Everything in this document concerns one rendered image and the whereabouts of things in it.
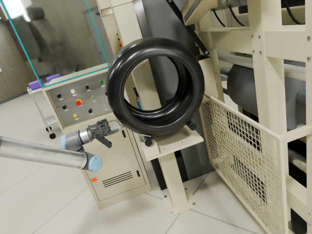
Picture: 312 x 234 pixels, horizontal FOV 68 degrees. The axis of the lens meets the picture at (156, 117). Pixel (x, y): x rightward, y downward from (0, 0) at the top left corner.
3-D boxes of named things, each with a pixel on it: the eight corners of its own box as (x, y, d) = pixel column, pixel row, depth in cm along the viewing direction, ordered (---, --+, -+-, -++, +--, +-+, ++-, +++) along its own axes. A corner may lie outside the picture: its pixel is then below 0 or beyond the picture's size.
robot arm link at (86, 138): (85, 146, 133) (86, 139, 141) (93, 144, 133) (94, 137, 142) (79, 133, 129) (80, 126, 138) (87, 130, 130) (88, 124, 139)
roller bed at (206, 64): (190, 96, 184) (182, 60, 172) (207, 91, 185) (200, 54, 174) (199, 103, 166) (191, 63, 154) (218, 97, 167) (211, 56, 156)
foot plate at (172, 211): (161, 196, 220) (161, 195, 219) (187, 186, 223) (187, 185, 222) (169, 217, 196) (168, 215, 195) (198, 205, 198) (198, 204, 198)
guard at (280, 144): (210, 163, 198) (193, 87, 171) (211, 163, 198) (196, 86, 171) (286, 257, 116) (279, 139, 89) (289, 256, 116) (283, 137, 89)
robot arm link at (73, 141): (66, 147, 140) (59, 133, 136) (86, 140, 141) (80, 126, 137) (64, 155, 132) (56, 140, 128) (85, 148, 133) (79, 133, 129)
